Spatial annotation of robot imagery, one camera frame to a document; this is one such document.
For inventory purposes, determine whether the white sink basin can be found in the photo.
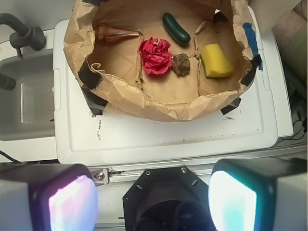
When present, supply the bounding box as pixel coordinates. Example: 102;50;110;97
0;49;55;141

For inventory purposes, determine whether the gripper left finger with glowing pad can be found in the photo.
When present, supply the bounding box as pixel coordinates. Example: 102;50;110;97
0;164;98;231

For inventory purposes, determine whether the aluminium extrusion rail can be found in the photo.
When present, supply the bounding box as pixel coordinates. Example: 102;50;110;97
90;153;308;185

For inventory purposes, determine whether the brown paper bag tray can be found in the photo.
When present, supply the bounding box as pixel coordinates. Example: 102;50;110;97
64;0;262;122

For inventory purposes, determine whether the dark green toy cucumber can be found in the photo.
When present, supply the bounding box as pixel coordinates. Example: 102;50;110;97
162;13;191;46

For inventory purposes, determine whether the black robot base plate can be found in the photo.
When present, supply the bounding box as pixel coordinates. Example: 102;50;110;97
123;168;216;231

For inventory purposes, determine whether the blue tape strip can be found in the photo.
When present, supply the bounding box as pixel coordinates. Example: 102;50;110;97
243;23;263;71

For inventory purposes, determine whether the crumpled red paper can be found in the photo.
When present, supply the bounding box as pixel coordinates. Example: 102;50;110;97
139;37;172;75

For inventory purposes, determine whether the grey faucet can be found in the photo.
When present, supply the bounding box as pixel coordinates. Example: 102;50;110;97
0;13;46;58

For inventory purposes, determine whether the yellow and green sponge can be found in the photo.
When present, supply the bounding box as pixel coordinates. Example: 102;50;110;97
200;43;233;78

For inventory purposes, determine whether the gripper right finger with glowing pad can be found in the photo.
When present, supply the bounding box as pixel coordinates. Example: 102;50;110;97
208;157;308;231

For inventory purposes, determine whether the brown grey rock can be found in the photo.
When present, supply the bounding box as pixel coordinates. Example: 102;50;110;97
171;53;191;76

